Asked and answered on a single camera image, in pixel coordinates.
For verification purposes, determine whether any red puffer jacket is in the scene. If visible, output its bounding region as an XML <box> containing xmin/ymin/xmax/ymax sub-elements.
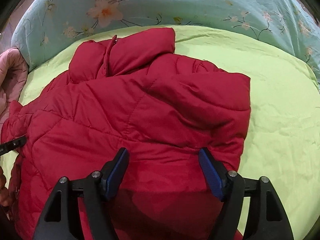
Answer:
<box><xmin>1</xmin><ymin>28</ymin><xmax>251</xmax><ymax>239</ymax></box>

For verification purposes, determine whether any person's left hand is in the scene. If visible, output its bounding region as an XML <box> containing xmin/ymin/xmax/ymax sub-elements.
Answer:
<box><xmin>0</xmin><ymin>167</ymin><xmax>12</xmax><ymax>214</ymax></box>

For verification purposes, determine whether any light green bed sheet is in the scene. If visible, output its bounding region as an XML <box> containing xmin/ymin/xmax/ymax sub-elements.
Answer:
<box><xmin>0</xmin><ymin>24</ymin><xmax>320</xmax><ymax>240</ymax></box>

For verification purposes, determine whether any teal floral quilt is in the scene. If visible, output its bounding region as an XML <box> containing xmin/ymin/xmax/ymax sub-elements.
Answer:
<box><xmin>11</xmin><ymin>0</ymin><xmax>319</xmax><ymax>76</ymax></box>

